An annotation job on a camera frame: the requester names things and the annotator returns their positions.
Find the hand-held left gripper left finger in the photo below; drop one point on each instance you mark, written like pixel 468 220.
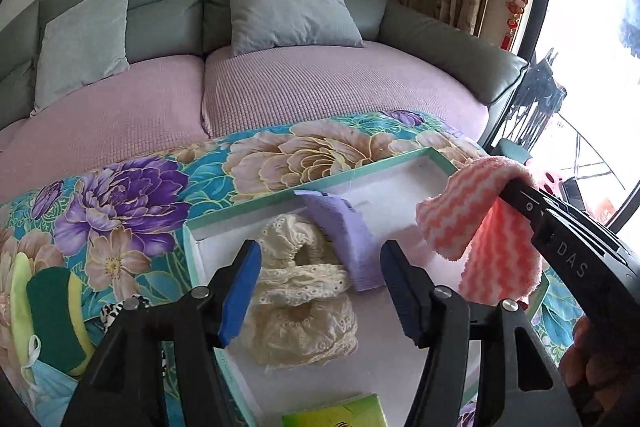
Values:
pixel 240 292

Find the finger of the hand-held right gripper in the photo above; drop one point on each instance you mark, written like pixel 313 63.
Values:
pixel 527 206

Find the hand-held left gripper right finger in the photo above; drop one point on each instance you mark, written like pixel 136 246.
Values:
pixel 402 292

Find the cream lace cloth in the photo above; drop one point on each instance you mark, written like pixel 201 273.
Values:
pixel 300 322

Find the pink white fluffy towel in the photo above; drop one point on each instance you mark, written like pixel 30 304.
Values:
pixel 460 217

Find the purple plastic packet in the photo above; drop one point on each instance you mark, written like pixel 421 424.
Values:
pixel 345 247

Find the teal white shallow box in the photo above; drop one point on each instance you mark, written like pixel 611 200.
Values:
pixel 410 177

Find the green tissue pack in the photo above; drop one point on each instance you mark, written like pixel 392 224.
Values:
pixel 340 414

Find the green yellow scouring sponge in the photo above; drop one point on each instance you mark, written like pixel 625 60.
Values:
pixel 50 307

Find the yellow-green cloth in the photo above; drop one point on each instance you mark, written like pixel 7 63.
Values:
pixel 20 297

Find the person's right hand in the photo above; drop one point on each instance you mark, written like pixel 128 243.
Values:
pixel 582 372

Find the black metal rack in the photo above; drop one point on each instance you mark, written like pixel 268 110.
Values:
pixel 535 97

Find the zebra print scrunchie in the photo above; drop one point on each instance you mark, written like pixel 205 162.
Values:
pixel 111 314

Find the floral printed blanket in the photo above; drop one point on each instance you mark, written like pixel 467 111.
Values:
pixel 125 207

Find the light blue face mask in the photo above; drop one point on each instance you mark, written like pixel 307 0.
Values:
pixel 45 387

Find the pink waffle sofa cover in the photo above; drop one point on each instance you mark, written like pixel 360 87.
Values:
pixel 100 117
pixel 325 87

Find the grey pillow with pink band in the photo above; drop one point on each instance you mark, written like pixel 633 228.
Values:
pixel 290 17

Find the plain grey pillow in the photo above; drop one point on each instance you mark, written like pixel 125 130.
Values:
pixel 80 42

